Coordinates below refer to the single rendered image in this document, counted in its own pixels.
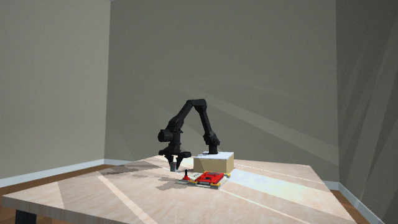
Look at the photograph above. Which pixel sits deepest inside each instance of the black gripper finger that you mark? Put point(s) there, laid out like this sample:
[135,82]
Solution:
[170,159]
[179,160]

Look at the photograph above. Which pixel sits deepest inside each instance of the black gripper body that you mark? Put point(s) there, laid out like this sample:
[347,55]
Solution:
[179,153]

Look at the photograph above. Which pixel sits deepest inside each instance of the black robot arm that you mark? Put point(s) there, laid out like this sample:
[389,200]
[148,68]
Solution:
[173,129]

